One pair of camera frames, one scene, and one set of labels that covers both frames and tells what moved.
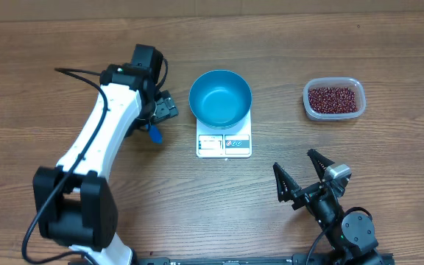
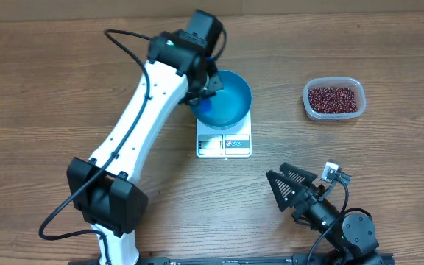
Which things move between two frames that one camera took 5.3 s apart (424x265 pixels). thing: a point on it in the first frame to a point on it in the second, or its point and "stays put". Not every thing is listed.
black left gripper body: x=165 y=108 to x=213 y=84
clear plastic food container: x=333 y=98 stays put
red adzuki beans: x=332 y=100 stays put
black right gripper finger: x=319 y=162 to x=297 y=174
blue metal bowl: x=220 y=99 stays put
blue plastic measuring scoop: x=154 y=133 to x=205 y=107
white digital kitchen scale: x=228 y=143 stays put
